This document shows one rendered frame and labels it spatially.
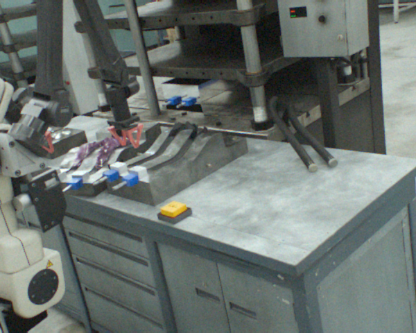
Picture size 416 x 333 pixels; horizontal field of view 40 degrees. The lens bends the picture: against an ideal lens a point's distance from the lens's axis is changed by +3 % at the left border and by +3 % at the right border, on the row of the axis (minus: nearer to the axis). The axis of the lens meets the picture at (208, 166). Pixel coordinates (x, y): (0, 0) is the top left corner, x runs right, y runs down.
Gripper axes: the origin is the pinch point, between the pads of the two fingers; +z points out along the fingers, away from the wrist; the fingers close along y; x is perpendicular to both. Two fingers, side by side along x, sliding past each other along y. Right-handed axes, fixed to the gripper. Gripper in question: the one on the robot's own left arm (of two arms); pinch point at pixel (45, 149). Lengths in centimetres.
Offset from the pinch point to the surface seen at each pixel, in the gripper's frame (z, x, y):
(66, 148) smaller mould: 31, -26, 39
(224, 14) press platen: 13, -92, -24
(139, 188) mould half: 14.4, 1.2, -37.3
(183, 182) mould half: 23, -9, -45
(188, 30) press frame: 70, -161, 68
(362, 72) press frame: 83, -133, -55
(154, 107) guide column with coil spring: 55, -77, 33
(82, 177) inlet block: 13.1, 1.1, -9.8
